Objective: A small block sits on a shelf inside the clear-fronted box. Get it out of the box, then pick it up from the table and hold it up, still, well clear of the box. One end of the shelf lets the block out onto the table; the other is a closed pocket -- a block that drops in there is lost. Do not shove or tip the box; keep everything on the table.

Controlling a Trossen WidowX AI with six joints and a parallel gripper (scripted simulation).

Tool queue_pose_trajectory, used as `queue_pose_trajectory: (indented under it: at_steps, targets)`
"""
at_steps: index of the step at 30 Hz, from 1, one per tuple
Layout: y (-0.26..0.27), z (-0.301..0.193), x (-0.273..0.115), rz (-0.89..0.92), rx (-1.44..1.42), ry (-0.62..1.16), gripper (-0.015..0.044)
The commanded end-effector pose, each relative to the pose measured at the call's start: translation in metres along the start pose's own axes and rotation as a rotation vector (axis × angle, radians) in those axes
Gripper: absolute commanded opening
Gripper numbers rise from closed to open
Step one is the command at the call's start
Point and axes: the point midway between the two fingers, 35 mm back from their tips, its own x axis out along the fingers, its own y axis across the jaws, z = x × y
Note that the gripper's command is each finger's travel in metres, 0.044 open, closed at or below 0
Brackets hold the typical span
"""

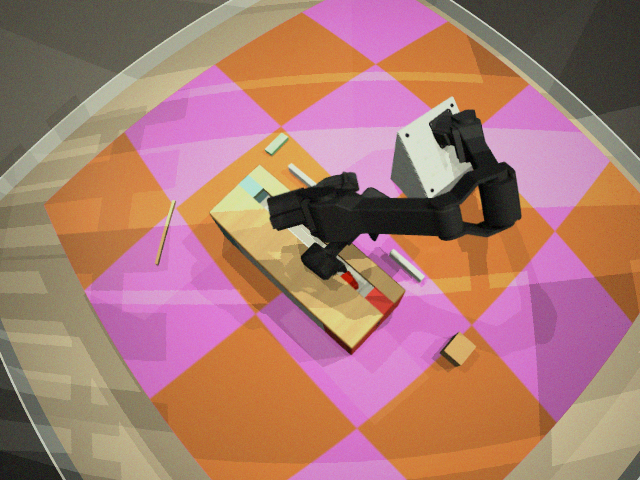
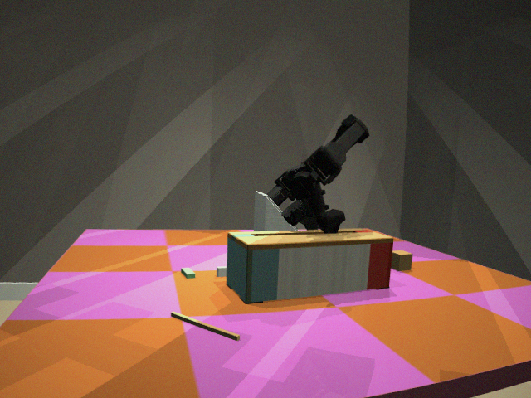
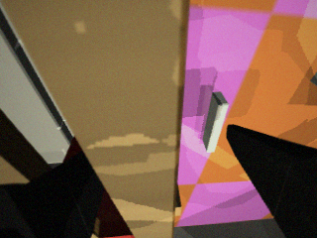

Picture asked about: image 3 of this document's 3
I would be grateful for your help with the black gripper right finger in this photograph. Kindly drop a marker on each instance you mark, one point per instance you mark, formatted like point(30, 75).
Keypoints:
point(285, 175)

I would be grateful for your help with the small red block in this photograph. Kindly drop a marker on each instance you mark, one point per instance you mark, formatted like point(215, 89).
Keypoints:
point(73, 149)

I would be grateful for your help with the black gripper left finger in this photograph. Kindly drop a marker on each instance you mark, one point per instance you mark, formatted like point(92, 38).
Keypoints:
point(62, 203)

